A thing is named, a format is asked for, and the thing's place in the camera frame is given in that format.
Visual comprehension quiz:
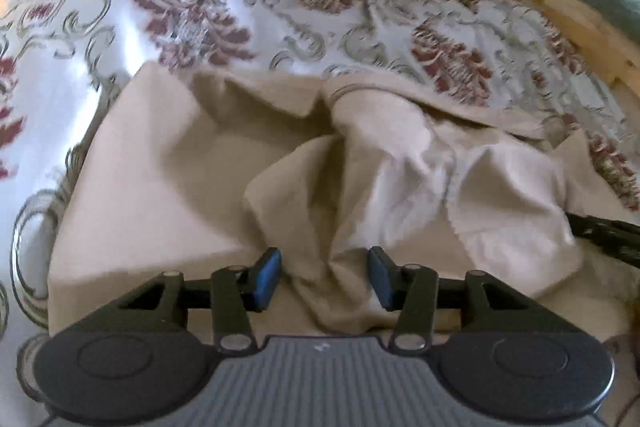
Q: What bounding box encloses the beige large garment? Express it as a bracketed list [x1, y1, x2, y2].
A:
[49, 63, 639, 340]

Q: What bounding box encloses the floral white bed cover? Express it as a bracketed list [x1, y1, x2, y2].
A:
[1, 0, 639, 426]

